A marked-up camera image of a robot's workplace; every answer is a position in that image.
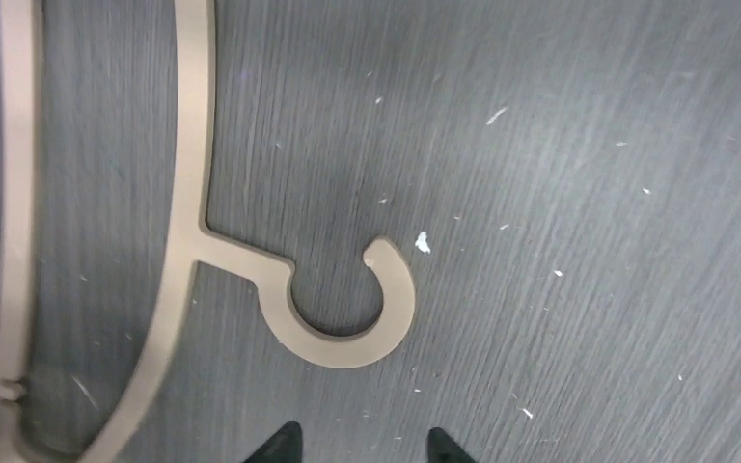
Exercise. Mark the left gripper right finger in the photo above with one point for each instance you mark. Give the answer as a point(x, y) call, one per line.
point(441, 447)

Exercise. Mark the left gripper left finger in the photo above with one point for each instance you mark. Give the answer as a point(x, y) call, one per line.
point(284, 446)

